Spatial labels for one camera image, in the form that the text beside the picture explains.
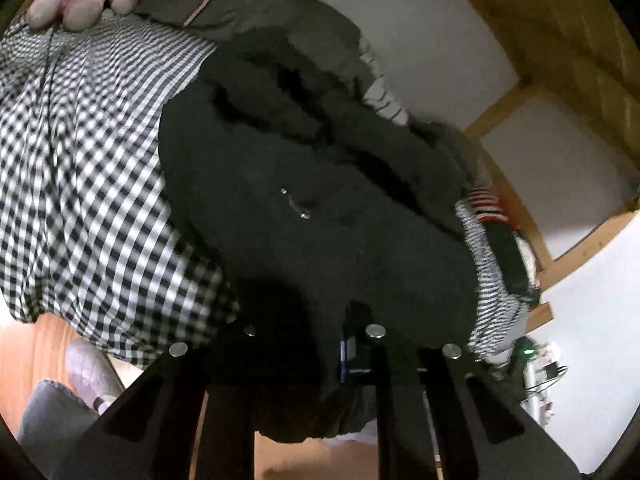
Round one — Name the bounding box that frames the Hello Kitty black pillow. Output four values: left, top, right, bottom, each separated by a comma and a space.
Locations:
484, 221, 540, 306

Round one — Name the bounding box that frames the red striped pillow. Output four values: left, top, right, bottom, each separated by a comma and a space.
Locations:
466, 184, 510, 224

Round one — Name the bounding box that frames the large black jacket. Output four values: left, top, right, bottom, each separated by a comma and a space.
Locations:
160, 28, 478, 443

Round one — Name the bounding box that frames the grey striped duvet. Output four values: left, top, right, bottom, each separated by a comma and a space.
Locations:
136, 0, 409, 126

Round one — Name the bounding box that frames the white desk with cables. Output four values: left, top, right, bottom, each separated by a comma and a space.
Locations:
510, 337, 568, 428

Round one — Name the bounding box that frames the grey slipper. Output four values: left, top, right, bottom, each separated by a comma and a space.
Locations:
65, 339, 126, 415

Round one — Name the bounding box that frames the wooden bunk bed frame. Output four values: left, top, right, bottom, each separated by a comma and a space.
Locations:
432, 0, 640, 334

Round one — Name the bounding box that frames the black white checkered bedsheet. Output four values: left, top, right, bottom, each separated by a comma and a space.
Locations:
0, 8, 539, 369

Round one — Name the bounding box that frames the folded grey clothes pile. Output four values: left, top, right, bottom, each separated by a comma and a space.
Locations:
407, 116, 491, 240

